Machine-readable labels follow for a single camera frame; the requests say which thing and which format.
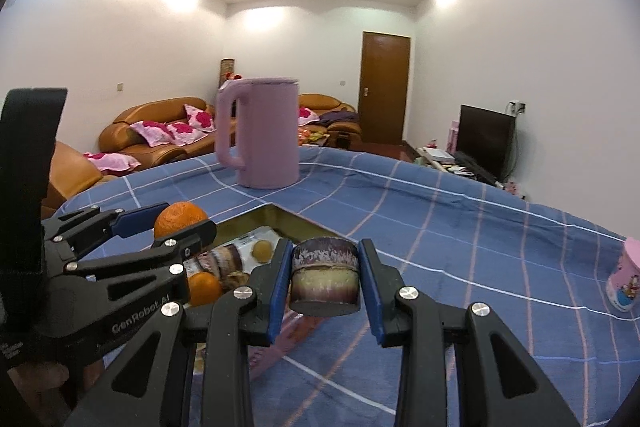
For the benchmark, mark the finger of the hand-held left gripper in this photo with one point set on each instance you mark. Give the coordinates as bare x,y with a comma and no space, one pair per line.
195,234
135,219

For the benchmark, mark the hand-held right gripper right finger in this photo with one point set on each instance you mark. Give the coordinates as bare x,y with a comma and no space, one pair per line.
372,297

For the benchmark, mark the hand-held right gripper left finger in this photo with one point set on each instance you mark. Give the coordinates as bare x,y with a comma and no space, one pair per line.
280,287

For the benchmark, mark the large orange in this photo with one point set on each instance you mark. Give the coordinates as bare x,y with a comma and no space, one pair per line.
180,217

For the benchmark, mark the purple sugarcane piece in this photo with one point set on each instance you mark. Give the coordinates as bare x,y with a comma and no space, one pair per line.
325,277
225,259

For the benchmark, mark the small orange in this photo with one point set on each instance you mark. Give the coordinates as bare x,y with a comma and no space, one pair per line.
205,289

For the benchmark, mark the pink tin box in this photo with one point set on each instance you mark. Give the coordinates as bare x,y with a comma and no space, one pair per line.
280,222

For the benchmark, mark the printed paper leaflet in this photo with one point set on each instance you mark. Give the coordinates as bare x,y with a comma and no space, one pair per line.
245,238

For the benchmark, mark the pink flowered cushion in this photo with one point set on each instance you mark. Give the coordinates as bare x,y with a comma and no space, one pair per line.
307,115
200,117
186,133
151,133
112,162

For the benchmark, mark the brown leather armchair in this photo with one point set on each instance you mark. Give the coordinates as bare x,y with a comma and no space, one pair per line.
70,172

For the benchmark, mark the blue checked tablecloth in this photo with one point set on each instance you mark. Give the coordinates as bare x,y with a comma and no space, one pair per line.
450,232

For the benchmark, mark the long brown leather sofa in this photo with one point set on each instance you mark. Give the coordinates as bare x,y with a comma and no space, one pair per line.
130,112

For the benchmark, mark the pink electric kettle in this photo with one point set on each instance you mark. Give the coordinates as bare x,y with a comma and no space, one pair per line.
260,132

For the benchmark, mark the white flat box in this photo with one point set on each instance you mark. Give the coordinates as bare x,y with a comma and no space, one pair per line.
436,153

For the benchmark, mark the tall decorated cylinder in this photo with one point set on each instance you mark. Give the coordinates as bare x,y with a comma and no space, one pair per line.
227,72

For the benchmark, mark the purple cloth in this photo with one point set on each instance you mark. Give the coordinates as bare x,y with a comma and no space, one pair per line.
340,114

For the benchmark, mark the black television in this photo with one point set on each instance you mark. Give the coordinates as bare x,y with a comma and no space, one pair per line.
485,139

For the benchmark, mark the brown wooden door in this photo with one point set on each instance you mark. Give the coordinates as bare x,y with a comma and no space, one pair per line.
385,87

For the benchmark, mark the pink cartoon cup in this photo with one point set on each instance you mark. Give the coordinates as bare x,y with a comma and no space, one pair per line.
625,282

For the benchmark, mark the white wall socket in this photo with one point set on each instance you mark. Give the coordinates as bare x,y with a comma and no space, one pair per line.
518,107

